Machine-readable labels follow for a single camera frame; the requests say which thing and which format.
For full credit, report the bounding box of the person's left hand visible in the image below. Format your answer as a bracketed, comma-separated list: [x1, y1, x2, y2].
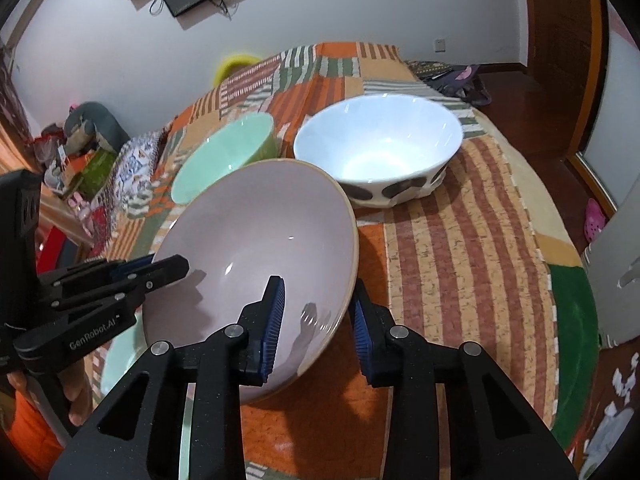
[56, 356, 94, 428]

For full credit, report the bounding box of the dark bag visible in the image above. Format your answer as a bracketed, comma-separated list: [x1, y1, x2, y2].
[420, 62, 493, 107]

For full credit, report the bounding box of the pale green plate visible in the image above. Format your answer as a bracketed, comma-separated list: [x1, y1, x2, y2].
[100, 317, 197, 480]

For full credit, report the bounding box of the colourful cartoon blanket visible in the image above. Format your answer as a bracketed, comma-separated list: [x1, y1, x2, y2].
[465, 105, 640, 480]

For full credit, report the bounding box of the patterned quilt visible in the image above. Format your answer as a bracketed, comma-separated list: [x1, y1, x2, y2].
[75, 130, 173, 256]

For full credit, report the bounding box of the striped patchwork blanket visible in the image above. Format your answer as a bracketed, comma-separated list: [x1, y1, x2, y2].
[85, 41, 556, 480]

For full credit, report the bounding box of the white appliance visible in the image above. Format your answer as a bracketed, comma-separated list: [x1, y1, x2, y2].
[582, 197, 640, 348]

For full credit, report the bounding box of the brown wooden door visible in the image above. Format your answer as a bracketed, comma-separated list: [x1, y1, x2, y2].
[520, 0, 601, 161]

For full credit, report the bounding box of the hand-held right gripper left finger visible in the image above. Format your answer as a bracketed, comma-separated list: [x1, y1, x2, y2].
[47, 275, 287, 480]

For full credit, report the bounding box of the yellow foam tube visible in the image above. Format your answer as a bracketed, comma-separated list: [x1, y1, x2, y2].
[214, 54, 261, 86]

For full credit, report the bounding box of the white bowl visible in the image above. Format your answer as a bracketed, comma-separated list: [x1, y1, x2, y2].
[293, 94, 464, 209]

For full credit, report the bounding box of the pale green bowl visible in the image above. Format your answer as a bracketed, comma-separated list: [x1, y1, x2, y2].
[171, 112, 278, 206]

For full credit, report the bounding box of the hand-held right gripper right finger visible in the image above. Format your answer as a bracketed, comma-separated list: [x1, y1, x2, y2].
[351, 277, 578, 480]

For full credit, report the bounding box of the green cardboard box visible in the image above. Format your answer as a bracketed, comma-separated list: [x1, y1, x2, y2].
[75, 150, 119, 197]

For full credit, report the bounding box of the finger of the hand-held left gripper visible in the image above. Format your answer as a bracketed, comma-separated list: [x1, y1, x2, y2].
[12, 254, 191, 373]
[37, 255, 156, 301]

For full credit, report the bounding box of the grey plush toy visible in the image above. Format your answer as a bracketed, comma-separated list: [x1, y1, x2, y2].
[65, 102, 128, 152]

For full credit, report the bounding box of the pink bowl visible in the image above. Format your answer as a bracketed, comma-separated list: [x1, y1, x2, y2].
[142, 159, 360, 403]

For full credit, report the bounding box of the brown sheer curtain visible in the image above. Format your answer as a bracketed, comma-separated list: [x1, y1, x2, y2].
[0, 40, 36, 171]

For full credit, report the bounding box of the pink slipper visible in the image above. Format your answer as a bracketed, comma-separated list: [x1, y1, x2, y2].
[585, 199, 607, 241]

